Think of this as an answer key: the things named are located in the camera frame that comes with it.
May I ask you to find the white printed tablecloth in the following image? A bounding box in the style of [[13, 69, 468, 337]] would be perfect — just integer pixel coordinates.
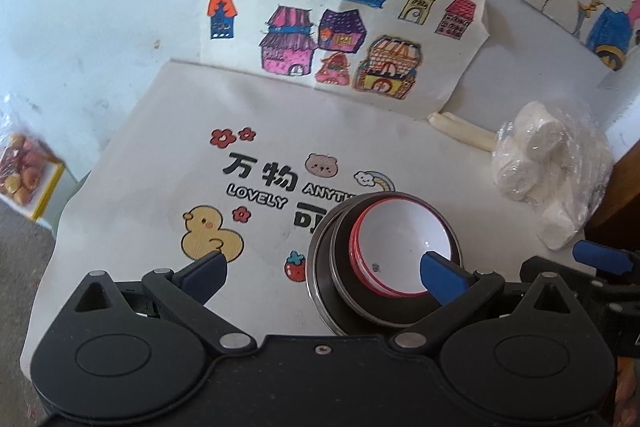
[[20, 59, 592, 379]]

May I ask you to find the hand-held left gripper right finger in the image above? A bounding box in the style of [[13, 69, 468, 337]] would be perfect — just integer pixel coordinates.
[[391, 251, 577, 354]]

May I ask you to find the brown wooden frame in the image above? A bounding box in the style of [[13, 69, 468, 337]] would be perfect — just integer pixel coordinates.
[[586, 142, 640, 239]]

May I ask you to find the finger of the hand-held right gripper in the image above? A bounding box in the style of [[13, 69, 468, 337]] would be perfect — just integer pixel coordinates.
[[572, 240, 640, 276], [519, 256, 609, 304]]

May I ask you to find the white bowl with red rim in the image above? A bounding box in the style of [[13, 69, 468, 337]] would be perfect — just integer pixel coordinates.
[[349, 200, 454, 297], [349, 227, 401, 299]]

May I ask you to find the large steel plate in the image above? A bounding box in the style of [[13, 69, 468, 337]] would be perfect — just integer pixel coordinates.
[[305, 192, 467, 336]]

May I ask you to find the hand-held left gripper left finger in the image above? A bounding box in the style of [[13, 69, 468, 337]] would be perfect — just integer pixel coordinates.
[[74, 250, 258, 354]]

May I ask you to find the pack of snacks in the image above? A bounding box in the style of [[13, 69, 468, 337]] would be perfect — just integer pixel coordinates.
[[0, 131, 57, 208]]

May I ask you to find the clear bag of white buns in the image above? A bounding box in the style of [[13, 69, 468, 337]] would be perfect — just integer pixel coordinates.
[[489, 100, 614, 251]]

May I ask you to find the white rolled stick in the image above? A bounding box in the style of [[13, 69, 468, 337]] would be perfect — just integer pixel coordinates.
[[426, 111, 497, 152]]

